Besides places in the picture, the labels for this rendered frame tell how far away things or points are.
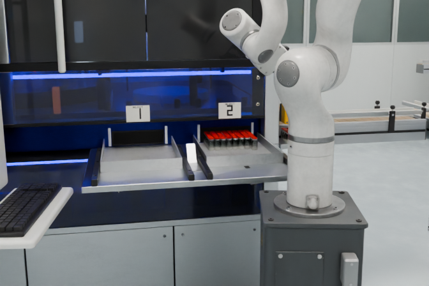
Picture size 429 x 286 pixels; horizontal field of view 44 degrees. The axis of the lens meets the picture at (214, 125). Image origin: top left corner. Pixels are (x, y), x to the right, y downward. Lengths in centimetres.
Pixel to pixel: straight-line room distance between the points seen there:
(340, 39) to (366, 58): 589
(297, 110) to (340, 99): 584
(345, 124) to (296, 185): 89
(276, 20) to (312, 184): 43
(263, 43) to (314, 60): 17
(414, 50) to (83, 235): 612
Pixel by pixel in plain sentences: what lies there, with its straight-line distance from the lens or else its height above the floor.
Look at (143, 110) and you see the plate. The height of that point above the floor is 103.
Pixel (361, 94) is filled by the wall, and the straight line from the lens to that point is 728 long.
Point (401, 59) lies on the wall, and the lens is 748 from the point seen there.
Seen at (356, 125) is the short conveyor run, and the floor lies 92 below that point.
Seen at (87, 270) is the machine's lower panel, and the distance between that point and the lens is 212.
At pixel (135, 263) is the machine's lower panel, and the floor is 44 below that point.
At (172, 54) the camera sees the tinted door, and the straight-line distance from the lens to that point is 192.
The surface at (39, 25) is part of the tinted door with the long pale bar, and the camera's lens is 193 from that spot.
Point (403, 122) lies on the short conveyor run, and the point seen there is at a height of 92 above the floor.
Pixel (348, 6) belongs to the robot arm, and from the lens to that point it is 130.
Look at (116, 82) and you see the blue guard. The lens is 191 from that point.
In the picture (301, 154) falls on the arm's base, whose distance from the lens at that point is 136.
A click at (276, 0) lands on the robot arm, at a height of 140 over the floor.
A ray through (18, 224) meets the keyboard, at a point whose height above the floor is 83.
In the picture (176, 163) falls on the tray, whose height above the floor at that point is 90.
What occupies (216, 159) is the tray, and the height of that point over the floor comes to 90.
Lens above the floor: 135
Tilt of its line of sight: 11 degrees down
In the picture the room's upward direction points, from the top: straight up
